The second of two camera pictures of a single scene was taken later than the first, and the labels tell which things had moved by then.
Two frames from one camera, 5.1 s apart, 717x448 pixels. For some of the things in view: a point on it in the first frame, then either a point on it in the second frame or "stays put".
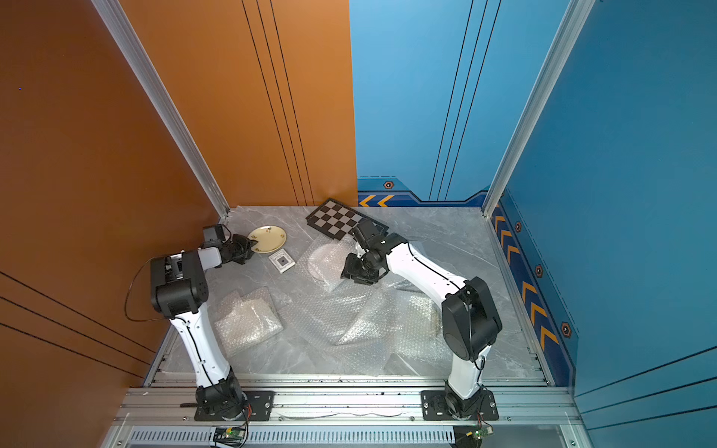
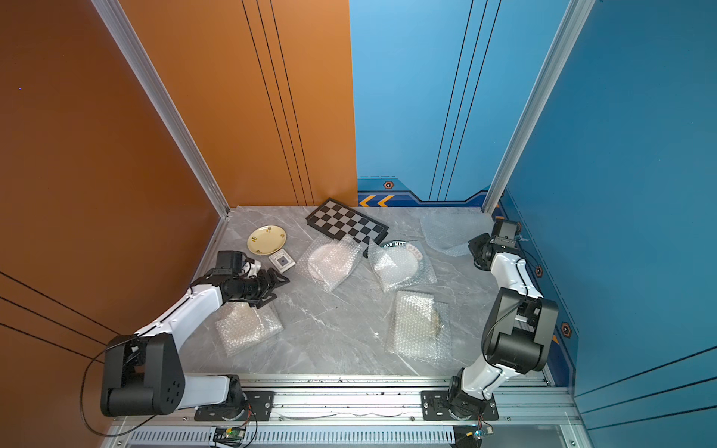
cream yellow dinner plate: x=270 y=238 stays put
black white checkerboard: x=337 y=220 stays put
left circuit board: x=230 y=435 stays put
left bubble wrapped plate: x=244 y=321 stays put
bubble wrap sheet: x=350 y=327 -> x=451 y=230
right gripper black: x=350 y=268 -> x=475 y=245
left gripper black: x=246 y=244 -> x=268 y=286
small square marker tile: x=282 y=260 stays put
